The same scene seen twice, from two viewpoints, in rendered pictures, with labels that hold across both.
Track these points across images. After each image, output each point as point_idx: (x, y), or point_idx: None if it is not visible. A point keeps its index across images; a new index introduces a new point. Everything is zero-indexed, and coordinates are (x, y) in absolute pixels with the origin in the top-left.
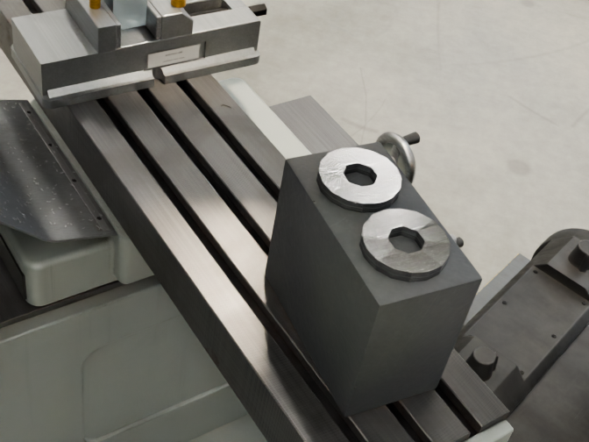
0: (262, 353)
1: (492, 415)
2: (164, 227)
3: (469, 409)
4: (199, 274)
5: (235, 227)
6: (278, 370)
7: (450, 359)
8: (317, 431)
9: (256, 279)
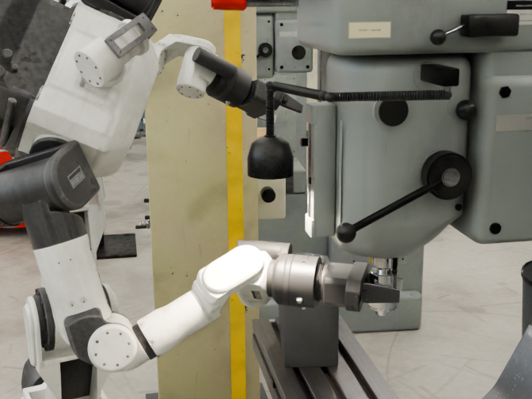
0: (352, 344)
1: (261, 319)
2: (387, 389)
3: (269, 321)
4: (373, 370)
5: (344, 385)
6: (347, 340)
7: (264, 332)
8: (340, 324)
9: (343, 365)
